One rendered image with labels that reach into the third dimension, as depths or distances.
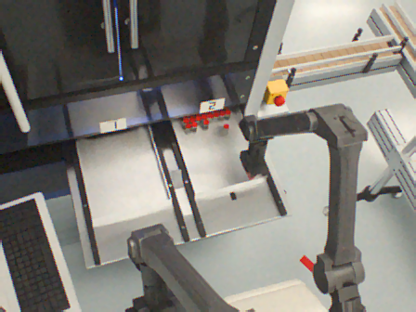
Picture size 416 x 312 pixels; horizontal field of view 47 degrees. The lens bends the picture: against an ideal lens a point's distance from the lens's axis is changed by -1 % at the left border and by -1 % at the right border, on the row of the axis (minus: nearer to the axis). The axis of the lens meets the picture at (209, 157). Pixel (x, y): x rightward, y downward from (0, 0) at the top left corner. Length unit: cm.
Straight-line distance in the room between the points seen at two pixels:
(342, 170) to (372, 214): 176
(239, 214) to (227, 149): 26
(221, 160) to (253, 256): 93
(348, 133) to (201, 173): 75
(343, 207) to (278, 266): 146
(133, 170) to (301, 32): 208
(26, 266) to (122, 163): 45
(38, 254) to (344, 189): 99
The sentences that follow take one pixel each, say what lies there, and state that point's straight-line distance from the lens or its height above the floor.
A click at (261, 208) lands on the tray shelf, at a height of 88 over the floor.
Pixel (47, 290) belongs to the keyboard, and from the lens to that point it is 161.
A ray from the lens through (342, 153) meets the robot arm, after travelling 105.
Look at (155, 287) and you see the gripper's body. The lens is 111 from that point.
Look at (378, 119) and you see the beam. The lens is 246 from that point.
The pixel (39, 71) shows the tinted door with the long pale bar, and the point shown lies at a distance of 137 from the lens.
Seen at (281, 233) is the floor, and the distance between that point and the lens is 261.
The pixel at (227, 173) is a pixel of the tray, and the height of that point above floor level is 88.
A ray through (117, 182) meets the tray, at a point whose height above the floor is 88.
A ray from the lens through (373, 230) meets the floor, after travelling 279.
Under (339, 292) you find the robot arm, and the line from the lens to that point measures 121.
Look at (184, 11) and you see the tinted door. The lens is 131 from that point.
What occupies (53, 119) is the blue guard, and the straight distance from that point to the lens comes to 153.
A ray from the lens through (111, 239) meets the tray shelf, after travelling 158.
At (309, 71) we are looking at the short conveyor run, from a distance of 197.
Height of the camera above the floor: 236
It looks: 59 degrees down
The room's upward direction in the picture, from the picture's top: 12 degrees clockwise
